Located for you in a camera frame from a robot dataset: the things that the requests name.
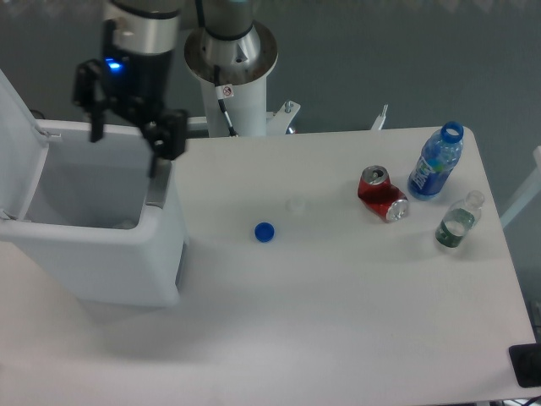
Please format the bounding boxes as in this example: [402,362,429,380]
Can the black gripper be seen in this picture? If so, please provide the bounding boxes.
[73,47,188,178]

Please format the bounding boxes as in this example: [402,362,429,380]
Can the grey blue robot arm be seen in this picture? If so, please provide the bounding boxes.
[73,1,278,168]

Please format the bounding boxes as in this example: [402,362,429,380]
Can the white trash bin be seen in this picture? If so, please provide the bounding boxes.
[1,78,189,307]

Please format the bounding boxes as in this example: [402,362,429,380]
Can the blue bottle cap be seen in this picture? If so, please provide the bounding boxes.
[254,222,276,243]

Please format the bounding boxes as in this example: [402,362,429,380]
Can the clear bottle cap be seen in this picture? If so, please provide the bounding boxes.
[286,197,307,214]

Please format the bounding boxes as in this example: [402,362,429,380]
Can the crushed red soda can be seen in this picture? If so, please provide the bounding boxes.
[358,165,409,223]

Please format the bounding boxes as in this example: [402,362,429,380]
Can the blue plastic drink bottle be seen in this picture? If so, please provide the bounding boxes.
[407,121,464,200]

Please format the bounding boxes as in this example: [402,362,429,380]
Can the clear green label bottle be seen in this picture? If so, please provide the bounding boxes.
[434,190,484,249]

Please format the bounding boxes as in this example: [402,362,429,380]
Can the black device at edge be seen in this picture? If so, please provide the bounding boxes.
[508,343,540,388]

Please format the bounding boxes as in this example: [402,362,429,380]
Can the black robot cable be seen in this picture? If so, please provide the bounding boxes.
[213,63,240,138]

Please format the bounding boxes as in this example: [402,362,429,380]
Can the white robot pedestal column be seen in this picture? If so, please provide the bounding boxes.
[199,78,266,138]

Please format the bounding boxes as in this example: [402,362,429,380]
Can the white table frame bracket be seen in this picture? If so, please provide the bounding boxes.
[188,100,301,138]

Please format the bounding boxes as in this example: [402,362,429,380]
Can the white frame at right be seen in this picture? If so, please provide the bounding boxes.
[500,146,540,229]

